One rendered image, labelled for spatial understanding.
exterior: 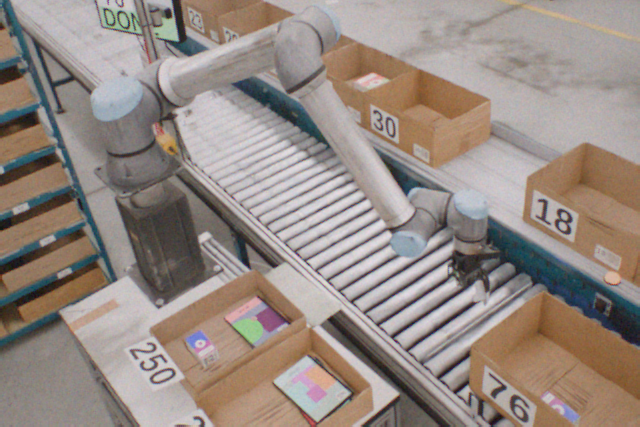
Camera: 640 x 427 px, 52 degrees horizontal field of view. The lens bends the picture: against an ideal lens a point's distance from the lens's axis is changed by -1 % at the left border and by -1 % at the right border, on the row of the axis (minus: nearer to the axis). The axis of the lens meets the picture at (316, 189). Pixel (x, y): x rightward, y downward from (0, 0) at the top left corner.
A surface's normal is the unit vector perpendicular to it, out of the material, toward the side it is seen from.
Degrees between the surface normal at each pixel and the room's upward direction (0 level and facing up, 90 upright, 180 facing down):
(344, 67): 89
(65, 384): 0
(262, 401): 1
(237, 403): 1
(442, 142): 90
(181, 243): 90
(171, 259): 90
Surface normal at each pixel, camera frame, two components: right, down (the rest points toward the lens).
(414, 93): 0.57, 0.43
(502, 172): -0.11, -0.80
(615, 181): -0.80, 0.40
